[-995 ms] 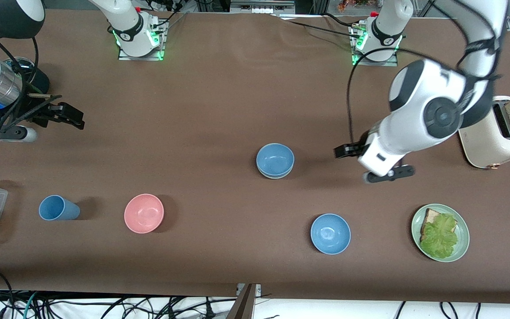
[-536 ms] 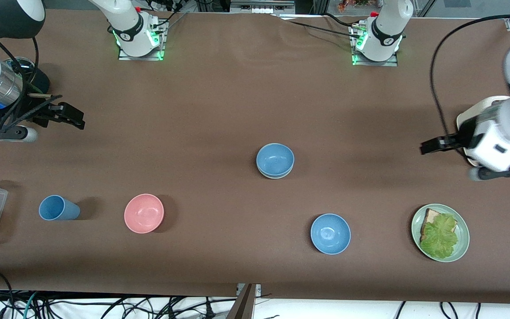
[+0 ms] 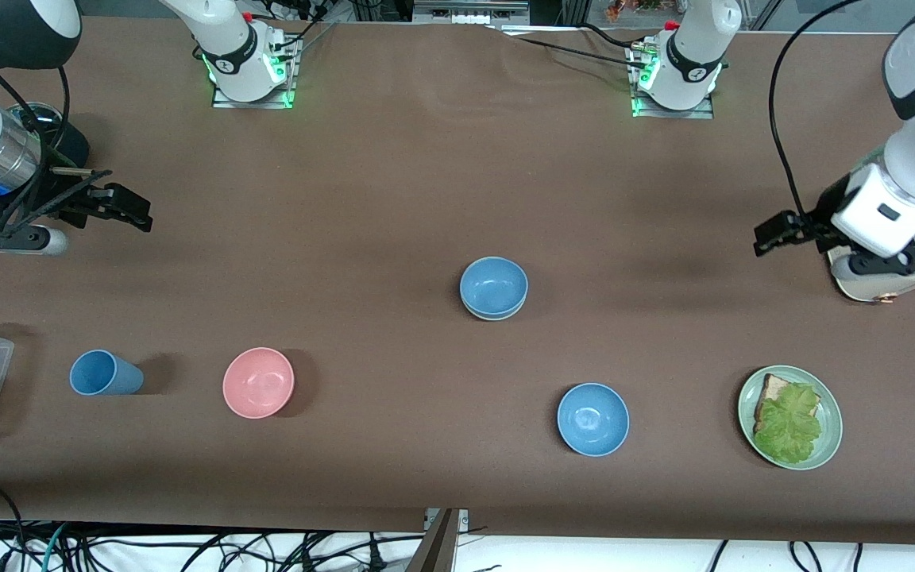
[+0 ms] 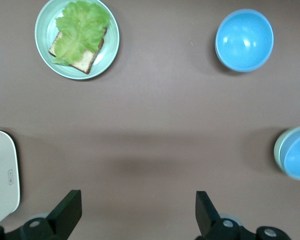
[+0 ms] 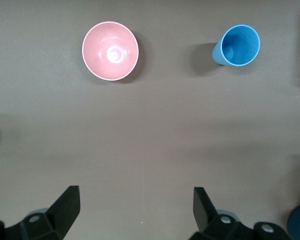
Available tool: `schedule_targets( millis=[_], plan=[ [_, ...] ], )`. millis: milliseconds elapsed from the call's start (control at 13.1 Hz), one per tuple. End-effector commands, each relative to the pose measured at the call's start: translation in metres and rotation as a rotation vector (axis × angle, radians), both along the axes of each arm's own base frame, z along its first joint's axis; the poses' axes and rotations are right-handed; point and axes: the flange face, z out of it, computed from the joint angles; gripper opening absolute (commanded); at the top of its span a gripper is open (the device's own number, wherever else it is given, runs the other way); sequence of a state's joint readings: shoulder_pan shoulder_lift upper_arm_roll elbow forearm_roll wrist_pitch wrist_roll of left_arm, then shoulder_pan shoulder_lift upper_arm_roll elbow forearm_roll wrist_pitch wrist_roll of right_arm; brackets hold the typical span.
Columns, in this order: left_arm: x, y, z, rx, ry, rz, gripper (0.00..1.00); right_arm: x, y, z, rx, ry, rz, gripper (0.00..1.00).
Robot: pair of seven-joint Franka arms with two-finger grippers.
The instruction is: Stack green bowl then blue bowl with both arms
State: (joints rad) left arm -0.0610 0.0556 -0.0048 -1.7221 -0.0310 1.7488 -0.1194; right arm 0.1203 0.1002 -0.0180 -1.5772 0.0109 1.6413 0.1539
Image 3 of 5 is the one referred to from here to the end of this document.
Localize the blue bowl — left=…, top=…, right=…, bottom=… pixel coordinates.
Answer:
left=459, top=256, right=529, bottom=317
left=557, top=383, right=631, bottom=458

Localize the green lettuce leaf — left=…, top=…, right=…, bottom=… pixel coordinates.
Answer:
left=753, top=383, right=824, bottom=466

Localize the brown table cover mat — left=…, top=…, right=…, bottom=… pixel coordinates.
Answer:
left=0, top=17, right=915, bottom=547

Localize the pink bowl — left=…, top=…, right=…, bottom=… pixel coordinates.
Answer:
left=222, top=347, right=295, bottom=419

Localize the metal table edge bracket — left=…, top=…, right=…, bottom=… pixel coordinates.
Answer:
left=424, top=508, right=470, bottom=531

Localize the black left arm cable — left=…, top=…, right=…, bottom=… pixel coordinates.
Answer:
left=769, top=0, right=863, bottom=222

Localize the pale green bowl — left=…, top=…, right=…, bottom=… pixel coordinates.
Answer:
left=461, top=298, right=526, bottom=322

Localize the black cable on table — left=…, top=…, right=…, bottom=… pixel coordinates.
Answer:
left=497, top=22, right=649, bottom=72

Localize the dark bar under table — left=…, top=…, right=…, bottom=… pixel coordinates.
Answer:
left=406, top=508, right=460, bottom=572

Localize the toasted bread slice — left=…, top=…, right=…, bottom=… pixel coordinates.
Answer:
left=755, top=374, right=804, bottom=422

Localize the white toaster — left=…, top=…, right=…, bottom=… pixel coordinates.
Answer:
left=827, top=218, right=915, bottom=303

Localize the pale green plate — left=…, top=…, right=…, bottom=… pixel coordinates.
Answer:
left=738, top=365, right=844, bottom=471

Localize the blue plastic cup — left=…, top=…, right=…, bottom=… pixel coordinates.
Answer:
left=69, top=350, right=145, bottom=396

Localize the teal floor cable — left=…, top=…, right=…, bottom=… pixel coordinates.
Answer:
left=43, top=522, right=69, bottom=572

